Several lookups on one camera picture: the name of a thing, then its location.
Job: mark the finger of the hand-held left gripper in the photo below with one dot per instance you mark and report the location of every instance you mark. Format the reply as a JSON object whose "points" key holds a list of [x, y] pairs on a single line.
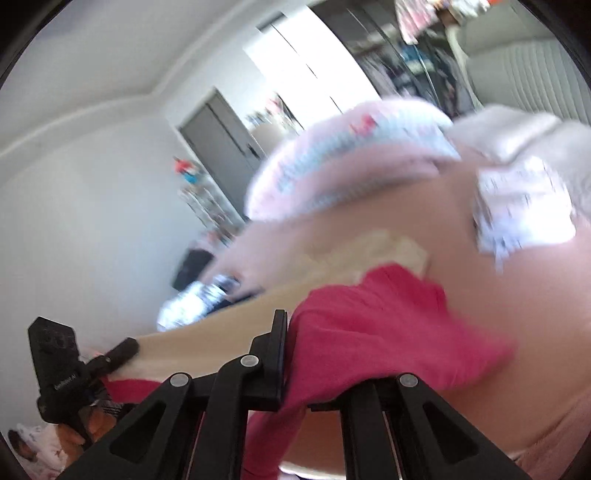
{"points": [[120, 350]]}

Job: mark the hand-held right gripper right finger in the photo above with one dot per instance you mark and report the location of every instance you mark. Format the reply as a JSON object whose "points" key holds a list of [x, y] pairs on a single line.
{"points": [[369, 401]]}

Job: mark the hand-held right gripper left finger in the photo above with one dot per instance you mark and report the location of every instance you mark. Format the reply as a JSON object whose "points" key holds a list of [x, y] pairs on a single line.
{"points": [[272, 369]]}

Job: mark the red garment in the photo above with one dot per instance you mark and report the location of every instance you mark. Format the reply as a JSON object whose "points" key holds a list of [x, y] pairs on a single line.
{"points": [[378, 332]]}

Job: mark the cream garment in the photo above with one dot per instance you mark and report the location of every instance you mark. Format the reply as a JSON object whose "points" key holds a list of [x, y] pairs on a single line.
{"points": [[207, 337]]}

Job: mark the person's left hand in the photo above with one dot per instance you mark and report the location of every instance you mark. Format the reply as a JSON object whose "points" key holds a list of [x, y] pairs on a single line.
{"points": [[99, 422]]}

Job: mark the blue white printed cloth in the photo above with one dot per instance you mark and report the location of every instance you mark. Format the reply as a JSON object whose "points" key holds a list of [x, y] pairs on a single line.
{"points": [[198, 297]]}

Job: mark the dark box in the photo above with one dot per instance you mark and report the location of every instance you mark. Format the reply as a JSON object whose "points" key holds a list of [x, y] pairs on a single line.
{"points": [[189, 270]]}

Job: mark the pink sheet bed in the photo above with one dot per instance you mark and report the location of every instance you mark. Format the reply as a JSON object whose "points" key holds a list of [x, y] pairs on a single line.
{"points": [[461, 300]]}

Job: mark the cluttered shelf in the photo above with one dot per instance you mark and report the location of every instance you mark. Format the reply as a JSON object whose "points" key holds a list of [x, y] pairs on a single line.
{"points": [[210, 205]]}

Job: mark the red and blue toy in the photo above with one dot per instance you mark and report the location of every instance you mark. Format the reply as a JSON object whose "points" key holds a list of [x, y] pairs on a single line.
{"points": [[187, 170]]}

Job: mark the pink quilt with blue gingham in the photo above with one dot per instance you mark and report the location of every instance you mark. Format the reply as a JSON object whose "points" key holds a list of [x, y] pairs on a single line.
{"points": [[323, 175]]}

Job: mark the grey door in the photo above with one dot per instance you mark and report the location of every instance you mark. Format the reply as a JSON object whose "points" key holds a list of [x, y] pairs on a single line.
{"points": [[217, 134]]}

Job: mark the white small-print cloth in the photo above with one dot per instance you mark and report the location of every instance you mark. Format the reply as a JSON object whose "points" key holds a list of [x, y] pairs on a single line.
{"points": [[521, 207]]}

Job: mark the grey pink blanket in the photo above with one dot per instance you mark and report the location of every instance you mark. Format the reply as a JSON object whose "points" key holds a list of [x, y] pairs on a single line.
{"points": [[517, 134]]}

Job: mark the white sliding door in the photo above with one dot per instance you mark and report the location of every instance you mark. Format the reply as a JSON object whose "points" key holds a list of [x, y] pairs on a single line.
{"points": [[304, 60]]}

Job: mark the open wardrobe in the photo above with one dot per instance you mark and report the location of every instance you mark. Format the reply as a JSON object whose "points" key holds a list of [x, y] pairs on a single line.
{"points": [[392, 60]]}

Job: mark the beige padded headboard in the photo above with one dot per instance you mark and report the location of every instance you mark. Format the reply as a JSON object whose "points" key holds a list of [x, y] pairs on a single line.
{"points": [[531, 69]]}

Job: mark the pink patterned hanging cloth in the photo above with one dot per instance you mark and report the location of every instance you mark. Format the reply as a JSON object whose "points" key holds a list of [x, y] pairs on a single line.
{"points": [[418, 21]]}

